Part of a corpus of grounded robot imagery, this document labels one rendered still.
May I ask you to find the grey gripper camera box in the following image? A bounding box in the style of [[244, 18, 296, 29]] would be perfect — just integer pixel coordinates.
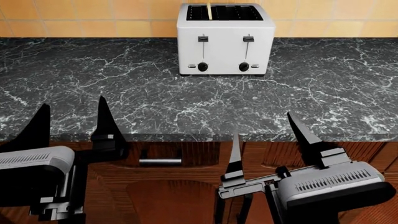
[[0, 145, 76, 185], [275, 160, 397, 213]]

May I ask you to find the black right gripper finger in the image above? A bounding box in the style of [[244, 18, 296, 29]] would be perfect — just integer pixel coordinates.
[[220, 132, 245, 188], [286, 111, 349, 169]]

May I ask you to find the grey left gripper camera box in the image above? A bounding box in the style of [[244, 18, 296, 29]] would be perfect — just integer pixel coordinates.
[[0, 145, 76, 185]]

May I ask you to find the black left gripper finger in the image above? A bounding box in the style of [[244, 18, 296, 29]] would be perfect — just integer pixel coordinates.
[[0, 103, 51, 154], [90, 95, 129, 162]]

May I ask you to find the grey right gripper camera box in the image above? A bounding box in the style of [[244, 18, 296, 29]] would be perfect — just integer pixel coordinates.
[[275, 160, 397, 213]]

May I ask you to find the brown wooden cabinet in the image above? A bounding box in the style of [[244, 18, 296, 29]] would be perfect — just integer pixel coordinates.
[[0, 139, 398, 224]]

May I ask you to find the metal drawer handle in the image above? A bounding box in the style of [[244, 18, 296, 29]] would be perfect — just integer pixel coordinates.
[[139, 157, 182, 167]]

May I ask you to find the white four-slot toaster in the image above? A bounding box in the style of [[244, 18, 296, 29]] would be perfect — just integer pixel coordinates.
[[176, 2, 277, 77]]

